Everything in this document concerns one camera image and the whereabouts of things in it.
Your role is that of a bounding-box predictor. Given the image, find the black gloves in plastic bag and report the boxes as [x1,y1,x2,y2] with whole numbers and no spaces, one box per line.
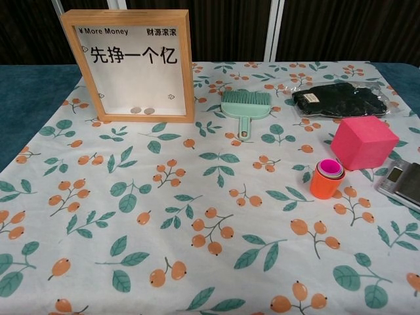
[283,80,400,121]

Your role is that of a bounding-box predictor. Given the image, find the wooden frame money box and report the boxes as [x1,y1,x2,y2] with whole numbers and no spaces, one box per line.
[60,9,196,124]

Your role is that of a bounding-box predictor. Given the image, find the pink foam cube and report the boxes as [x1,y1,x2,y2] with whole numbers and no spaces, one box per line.
[329,115,400,171]

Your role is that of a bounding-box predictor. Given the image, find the white partition post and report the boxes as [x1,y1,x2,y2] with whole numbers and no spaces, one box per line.
[266,0,285,62]

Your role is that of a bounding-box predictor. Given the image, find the floral white tablecloth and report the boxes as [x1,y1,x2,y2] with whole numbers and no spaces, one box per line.
[0,61,420,315]

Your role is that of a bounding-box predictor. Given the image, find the mint green hand brush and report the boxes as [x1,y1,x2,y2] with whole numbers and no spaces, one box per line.
[220,90,273,142]

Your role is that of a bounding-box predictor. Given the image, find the silver digital pocket scale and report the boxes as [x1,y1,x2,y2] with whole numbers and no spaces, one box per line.
[375,160,420,213]

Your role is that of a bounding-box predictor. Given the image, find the magenta nested cup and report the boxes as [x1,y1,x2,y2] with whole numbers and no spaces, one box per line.
[320,158,342,177]

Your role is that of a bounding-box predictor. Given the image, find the orange plastic cup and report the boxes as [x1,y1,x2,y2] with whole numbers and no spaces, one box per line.
[309,159,346,200]

